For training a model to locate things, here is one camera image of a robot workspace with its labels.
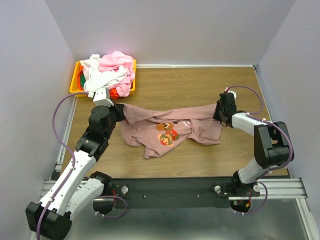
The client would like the dusty pink mario t-shirt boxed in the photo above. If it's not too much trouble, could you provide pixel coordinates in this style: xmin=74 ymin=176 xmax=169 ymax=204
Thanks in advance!
xmin=120 ymin=103 xmax=222 ymax=160

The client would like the light pink t-shirt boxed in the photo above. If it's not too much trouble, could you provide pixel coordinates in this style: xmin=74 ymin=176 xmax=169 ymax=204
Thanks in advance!
xmin=98 ymin=51 xmax=135 ymax=97

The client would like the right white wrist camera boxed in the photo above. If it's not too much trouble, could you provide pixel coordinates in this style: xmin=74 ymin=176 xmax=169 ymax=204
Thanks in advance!
xmin=224 ymin=87 xmax=237 ymax=100

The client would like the white t-shirt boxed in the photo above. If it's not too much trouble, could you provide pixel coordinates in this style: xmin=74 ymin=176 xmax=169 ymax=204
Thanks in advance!
xmin=79 ymin=53 xmax=128 ymax=96

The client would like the green t-shirt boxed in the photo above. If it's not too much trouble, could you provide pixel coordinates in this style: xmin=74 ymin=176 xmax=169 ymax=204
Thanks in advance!
xmin=76 ymin=70 xmax=86 ymax=91

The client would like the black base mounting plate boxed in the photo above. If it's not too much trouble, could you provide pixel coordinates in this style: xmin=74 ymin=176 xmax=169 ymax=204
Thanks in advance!
xmin=92 ymin=176 xmax=261 ymax=210

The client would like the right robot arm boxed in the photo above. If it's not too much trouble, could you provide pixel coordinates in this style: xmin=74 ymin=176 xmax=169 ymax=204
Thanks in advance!
xmin=213 ymin=91 xmax=295 ymax=195

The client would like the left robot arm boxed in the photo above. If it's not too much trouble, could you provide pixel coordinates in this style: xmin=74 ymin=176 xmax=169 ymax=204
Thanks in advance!
xmin=25 ymin=102 xmax=126 ymax=240

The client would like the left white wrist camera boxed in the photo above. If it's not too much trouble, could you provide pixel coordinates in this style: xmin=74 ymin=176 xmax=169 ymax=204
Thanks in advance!
xmin=88 ymin=87 xmax=114 ymax=107

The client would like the orange red t-shirt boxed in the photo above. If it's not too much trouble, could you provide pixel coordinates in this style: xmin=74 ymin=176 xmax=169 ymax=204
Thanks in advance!
xmin=104 ymin=87 xmax=120 ymax=101

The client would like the yellow plastic bin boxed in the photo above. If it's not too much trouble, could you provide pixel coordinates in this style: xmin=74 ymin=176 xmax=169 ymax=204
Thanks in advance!
xmin=69 ymin=59 xmax=137 ymax=97

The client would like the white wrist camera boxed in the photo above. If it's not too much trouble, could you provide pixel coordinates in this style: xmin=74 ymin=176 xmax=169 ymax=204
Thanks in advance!
xmin=88 ymin=87 xmax=114 ymax=107
xmin=224 ymin=87 xmax=237 ymax=100

